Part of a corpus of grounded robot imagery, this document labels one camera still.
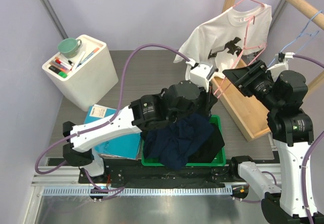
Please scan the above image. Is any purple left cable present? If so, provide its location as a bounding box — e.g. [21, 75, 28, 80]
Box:
[34, 44, 190, 175]

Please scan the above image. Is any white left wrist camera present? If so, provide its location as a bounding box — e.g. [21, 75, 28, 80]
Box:
[185, 59, 217, 92]

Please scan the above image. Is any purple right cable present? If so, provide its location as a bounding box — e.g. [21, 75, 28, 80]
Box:
[260, 54, 324, 224]

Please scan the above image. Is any red marker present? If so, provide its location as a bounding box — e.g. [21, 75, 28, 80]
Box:
[55, 58, 72, 70]

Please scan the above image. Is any black flower print t-shirt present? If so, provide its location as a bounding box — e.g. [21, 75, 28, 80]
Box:
[188, 123, 225, 163]

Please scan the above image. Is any light blue wire hanger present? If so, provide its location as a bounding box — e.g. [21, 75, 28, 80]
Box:
[264, 11, 322, 67]

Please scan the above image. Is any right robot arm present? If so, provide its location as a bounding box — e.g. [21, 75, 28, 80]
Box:
[223, 61, 323, 223]

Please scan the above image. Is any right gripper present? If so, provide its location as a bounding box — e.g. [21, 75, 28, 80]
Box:
[223, 59, 281, 109]

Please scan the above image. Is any purple cable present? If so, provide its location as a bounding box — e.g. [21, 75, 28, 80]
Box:
[260, 54, 324, 224]
[34, 44, 190, 175]

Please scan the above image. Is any white slotted cable duct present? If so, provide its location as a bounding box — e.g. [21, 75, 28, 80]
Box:
[43, 186, 233, 197]

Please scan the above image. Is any green capped marker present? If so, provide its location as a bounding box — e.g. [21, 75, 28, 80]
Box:
[58, 71, 67, 78]

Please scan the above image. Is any pink hanger of navy shirt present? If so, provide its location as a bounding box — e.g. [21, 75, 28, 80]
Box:
[214, 16, 267, 99]

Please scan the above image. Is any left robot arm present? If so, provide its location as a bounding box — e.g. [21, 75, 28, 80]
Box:
[63, 81, 218, 183]

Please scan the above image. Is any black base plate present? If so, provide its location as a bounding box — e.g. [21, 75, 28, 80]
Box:
[92, 159, 243, 189]

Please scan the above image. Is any white t-shirt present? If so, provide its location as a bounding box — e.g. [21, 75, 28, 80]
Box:
[179, 4, 272, 79]

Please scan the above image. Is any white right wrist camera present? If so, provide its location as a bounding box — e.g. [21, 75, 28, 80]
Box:
[267, 52, 295, 73]

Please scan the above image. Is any green ceramic cup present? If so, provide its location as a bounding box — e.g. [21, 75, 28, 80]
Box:
[57, 38, 82, 58]

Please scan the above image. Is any navy blue t-shirt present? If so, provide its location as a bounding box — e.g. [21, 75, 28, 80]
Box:
[143, 114, 215, 170]

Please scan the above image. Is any white square bin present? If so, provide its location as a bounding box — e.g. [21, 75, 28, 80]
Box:
[42, 34, 118, 111]

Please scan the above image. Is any wooden clothes rack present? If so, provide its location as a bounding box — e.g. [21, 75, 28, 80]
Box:
[212, 0, 323, 141]

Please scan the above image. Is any blue folder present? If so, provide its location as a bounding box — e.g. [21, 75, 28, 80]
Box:
[84, 104, 141, 160]

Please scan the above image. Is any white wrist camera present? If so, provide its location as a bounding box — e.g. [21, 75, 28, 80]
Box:
[185, 59, 217, 92]
[267, 52, 295, 73]

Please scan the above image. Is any orange tipped white pen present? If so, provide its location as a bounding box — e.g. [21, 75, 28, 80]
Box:
[81, 48, 100, 63]

